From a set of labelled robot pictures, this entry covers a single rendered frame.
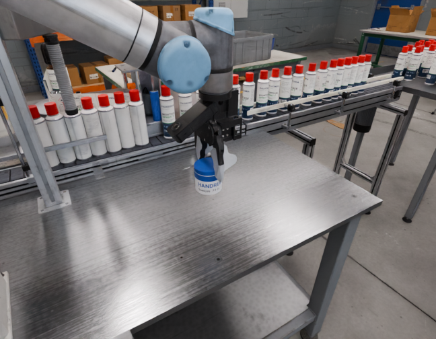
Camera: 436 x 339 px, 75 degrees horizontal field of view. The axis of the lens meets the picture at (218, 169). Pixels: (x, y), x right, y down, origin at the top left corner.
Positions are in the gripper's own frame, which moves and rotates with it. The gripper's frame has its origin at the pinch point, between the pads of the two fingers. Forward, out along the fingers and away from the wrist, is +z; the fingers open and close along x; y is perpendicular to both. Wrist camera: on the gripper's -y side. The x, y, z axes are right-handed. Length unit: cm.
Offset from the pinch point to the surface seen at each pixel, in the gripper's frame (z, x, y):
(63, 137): 2, 46, -26
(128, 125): 2.6, 45.0, -5.2
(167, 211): 16.8, 10.8, -8.0
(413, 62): 1, 34, 173
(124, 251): 16.8, 3.2, -23.4
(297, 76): -4, 40, 74
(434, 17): -2, 164, 502
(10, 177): 12, 49, -44
